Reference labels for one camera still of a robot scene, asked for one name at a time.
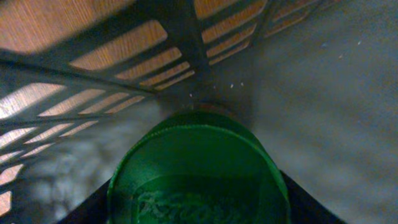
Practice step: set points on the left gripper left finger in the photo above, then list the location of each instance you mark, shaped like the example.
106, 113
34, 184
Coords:
92, 211

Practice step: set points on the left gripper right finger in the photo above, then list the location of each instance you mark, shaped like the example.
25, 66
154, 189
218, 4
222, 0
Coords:
305, 209

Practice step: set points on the green lid glass jar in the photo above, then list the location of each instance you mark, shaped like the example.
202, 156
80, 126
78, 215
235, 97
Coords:
198, 166

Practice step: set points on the dark grey plastic basket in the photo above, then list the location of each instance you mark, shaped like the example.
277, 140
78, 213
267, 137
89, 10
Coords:
83, 81

